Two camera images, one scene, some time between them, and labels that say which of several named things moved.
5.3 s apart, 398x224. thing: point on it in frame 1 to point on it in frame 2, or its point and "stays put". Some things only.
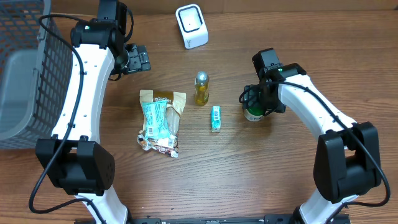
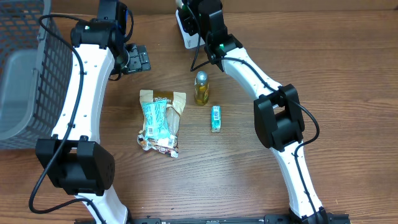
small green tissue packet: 216,119 stays put
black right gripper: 252,99 to 191,22
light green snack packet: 156,121 stays put
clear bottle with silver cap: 201,88 stays put
